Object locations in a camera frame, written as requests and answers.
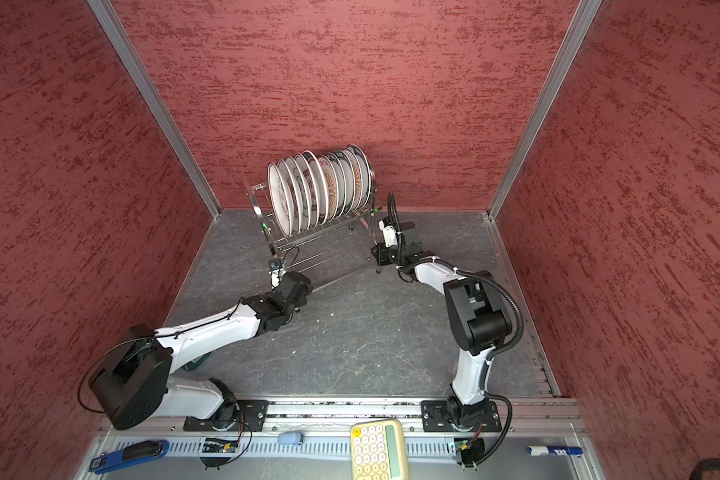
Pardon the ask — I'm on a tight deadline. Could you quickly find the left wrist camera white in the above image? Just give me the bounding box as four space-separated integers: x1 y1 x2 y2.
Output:
268 259 282 288

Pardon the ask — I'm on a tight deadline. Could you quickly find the left corner aluminium post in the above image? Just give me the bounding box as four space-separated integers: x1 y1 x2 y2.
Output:
87 0 223 221

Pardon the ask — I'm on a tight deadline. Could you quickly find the blue black tool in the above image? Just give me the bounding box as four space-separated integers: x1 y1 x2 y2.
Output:
88 440 170 475

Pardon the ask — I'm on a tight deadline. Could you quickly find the front white plate red pattern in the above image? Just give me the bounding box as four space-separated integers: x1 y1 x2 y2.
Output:
268 162 293 237

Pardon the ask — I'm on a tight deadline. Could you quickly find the aluminium rail frame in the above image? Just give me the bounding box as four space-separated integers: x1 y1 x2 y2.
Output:
75 397 605 479

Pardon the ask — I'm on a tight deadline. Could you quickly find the white plate in rack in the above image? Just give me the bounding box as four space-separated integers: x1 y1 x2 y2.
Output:
291 151 338 232

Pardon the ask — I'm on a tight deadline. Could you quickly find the right small circuit board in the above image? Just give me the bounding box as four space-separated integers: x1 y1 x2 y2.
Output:
452 438 485 468

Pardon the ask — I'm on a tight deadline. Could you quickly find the right corner aluminium post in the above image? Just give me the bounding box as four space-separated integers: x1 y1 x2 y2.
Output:
487 0 602 222

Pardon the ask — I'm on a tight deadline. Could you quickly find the green rimmed plate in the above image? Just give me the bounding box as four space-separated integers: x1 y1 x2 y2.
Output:
349 145 371 207

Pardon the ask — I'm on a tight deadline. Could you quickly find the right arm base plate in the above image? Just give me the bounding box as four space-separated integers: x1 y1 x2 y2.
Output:
420 397 502 433

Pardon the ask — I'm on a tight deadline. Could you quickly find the small circuit board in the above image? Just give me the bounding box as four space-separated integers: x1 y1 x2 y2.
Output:
452 438 485 468
201 438 239 455

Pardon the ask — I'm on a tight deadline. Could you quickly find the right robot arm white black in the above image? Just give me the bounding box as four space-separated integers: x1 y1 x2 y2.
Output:
372 216 525 431

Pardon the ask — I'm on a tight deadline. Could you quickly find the left small circuit board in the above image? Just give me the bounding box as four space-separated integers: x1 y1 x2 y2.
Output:
201 438 239 455

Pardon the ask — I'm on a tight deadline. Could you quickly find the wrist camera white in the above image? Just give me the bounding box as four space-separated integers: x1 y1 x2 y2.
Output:
379 217 398 248
268 259 282 288

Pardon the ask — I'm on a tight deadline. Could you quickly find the corner aluminium post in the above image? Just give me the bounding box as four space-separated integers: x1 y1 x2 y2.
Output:
487 0 602 222
87 0 223 221

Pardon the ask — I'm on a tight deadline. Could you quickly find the light blue eraser block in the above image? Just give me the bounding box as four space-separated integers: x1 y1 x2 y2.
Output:
277 431 304 446

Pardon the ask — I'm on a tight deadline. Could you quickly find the stainless steel dish rack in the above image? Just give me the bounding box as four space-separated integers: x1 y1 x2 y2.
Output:
245 182 383 290

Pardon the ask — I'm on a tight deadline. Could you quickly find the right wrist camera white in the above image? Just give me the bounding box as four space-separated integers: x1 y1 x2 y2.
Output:
379 217 398 248

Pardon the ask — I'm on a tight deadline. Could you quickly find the yellow calculator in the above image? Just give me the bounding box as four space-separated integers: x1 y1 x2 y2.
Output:
350 418 410 480

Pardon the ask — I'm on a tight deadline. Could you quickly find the blue white marker pen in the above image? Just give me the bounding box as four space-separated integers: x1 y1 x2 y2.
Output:
527 445 584 457

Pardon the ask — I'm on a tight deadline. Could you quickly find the orange patterned white plate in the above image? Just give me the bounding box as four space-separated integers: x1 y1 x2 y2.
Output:
338 148 364 212

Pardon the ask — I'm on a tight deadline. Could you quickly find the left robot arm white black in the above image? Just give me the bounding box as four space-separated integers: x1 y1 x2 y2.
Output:
88 272 312 431

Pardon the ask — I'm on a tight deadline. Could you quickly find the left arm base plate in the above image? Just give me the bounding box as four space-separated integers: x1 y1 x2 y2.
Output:
183 399 269 434

